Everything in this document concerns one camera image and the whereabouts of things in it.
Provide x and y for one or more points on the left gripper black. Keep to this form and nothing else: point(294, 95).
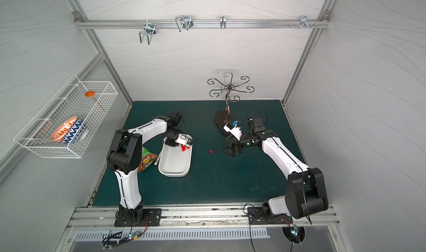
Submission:
point(179, 144)

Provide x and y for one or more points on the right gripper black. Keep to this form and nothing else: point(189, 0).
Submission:
point(236, 145)

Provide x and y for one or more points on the red sleeve pile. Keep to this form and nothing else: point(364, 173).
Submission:
point(184, 148)

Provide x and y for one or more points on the white plastic storage box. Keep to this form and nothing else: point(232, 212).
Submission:
point(174, 162)

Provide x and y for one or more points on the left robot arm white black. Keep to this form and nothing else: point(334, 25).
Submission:
point(125, 155)

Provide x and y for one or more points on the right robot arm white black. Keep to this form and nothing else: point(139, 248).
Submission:
point(305, 189)

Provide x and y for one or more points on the metal scroll hook stand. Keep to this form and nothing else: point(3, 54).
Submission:
point(227, 89)

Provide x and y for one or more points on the metal spoon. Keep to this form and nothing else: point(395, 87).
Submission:
point(157, 159)

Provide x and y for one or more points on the green snack packet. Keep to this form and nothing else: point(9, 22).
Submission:
point(147, 159)

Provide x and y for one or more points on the orange spoon in basket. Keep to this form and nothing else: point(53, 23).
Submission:
point(91, 94)

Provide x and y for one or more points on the orange blue patterned bowl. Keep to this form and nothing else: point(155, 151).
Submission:
point(71, 131)

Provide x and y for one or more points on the double prong metal hook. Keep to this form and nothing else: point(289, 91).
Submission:
point(149, 30)

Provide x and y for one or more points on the looped metal hook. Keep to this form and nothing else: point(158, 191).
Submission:
point(184, 22)

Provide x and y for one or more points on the small flat metal hook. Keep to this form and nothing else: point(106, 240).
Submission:
point(222, 22)

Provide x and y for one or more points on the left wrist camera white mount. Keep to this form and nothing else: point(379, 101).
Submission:
point(184, 139)

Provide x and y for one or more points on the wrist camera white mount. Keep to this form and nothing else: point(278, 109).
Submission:
point(234, 129)
point(184, 139)

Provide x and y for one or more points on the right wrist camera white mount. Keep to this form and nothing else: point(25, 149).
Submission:
point(234, 129)

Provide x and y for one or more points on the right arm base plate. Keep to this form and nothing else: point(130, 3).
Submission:
point(256, 216)

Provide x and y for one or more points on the aluminium front rail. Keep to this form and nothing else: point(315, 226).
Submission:
point(173, 216)

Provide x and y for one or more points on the aluminium rail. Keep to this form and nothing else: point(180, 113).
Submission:
point(173, 216)
point(198, 24)

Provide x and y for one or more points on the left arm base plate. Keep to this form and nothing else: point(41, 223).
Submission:
point(141, 217)

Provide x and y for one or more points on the white slotted cable duct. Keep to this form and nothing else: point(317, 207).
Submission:
point(176, 234)

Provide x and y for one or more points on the white wire basket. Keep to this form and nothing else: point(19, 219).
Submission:
point(69, 101)

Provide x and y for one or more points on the aluminium top rail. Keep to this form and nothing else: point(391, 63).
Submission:
point(198, 24)

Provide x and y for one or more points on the left controller board with wires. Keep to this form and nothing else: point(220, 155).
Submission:
point(123, 239)

